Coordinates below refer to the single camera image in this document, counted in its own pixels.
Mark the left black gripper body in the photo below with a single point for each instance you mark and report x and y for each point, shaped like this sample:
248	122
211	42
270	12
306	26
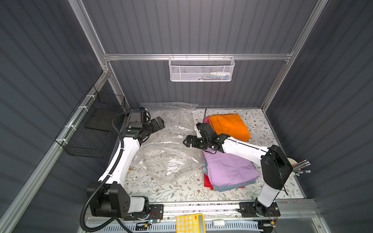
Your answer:
156	124

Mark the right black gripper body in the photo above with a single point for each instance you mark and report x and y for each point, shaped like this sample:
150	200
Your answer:
195	141

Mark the orange trousers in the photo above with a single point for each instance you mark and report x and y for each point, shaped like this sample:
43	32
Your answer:
231	125

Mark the clear plastic vacuum bag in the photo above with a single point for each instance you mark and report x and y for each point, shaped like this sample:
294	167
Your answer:
163	155

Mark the lilac garment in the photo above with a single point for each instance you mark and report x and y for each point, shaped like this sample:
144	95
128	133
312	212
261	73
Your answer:
228	169

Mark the red garment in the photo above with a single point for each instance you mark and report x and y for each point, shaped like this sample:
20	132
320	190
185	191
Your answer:
208	184

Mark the grey blue garment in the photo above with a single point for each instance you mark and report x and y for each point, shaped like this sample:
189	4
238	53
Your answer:
205	170

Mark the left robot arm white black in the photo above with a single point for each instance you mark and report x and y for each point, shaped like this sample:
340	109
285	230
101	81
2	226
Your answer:
107	197

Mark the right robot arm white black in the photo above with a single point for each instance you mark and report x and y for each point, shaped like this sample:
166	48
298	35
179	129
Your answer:
271	163

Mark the white bottle in basket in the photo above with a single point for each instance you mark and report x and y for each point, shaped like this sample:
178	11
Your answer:
223	75

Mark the yellow calculator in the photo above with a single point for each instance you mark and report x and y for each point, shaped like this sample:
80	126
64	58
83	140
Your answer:
191	224

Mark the small white box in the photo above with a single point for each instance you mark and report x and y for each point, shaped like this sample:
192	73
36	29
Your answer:
218	223

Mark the cup with pens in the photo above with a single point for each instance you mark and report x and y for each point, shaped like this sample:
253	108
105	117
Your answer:
299	168

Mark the black wire mesh basket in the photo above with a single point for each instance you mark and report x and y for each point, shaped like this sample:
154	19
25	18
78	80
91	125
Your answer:
89	133

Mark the white wire mesh basket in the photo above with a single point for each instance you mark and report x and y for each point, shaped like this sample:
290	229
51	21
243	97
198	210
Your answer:
199	69

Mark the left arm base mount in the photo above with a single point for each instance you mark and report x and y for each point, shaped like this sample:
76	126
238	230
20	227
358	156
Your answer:
141	209

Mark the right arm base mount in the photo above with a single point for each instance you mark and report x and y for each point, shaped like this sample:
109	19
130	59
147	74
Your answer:
256	209

